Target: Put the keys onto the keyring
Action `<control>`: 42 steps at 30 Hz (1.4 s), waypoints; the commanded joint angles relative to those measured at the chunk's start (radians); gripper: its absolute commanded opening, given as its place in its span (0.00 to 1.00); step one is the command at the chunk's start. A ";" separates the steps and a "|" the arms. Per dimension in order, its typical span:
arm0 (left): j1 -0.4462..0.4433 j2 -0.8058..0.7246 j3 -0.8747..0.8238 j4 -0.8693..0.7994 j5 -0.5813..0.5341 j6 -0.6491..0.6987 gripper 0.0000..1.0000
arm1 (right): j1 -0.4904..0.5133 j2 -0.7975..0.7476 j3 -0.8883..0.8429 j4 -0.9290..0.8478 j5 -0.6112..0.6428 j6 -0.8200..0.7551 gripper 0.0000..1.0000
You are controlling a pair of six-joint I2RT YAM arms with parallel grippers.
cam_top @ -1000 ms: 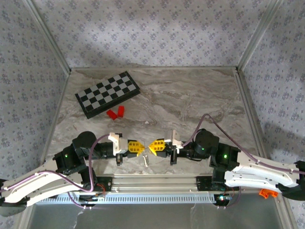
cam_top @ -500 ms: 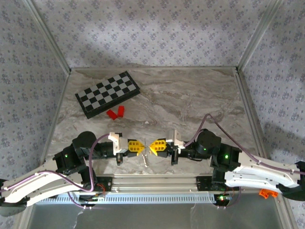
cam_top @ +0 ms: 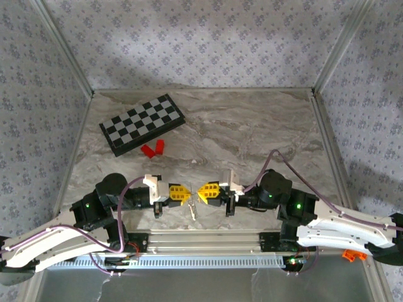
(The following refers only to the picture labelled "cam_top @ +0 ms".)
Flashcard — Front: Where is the orange pipe elbow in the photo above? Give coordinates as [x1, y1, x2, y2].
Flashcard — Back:
[342, 249, 368, 261]

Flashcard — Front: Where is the small circuit board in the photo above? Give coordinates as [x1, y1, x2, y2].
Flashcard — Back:
[285, 256, 308, 267]
[105, 256, 139, 267]

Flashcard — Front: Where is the black grey folding chessboard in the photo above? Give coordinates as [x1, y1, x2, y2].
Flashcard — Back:
[99, 93, 186, 157]

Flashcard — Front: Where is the grey metal sheet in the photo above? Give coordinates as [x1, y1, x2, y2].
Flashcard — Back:
[31, 267, 383, 302]

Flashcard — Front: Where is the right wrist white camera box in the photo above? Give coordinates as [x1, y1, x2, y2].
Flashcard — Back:
[219, 169, 245, 193]

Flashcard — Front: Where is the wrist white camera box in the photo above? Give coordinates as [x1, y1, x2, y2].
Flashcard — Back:
[143, 174, 171, 204]
[219, 169, 245, 193]

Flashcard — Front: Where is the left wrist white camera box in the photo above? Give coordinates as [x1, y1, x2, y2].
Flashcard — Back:
[143, 174, 171, 204]

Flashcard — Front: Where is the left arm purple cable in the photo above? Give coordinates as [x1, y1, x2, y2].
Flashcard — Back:
[0, 176, 147, 277]

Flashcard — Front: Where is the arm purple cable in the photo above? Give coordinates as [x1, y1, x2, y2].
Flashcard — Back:
[242, 149, 399, 277]
[0, 176, 147, 277]

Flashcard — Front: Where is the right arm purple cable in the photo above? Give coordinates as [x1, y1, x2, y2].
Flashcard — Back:
[242, 149, 399, 277]

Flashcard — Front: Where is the wide aluminium frame rail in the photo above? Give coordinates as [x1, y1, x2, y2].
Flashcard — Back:
[53, 228, 377, 256]

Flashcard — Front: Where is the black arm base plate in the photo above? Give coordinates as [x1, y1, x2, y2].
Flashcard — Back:
[122, 233, 149, 253]
[258, 232, 317, 253]

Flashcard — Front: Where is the grey slotted cable duct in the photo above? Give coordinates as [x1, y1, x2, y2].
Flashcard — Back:
[46, 254, 289, 270]

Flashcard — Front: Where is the aluminium frame post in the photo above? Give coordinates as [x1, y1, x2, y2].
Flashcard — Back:
[313, 0, 375, 95]
[31, 0, 95, 97]

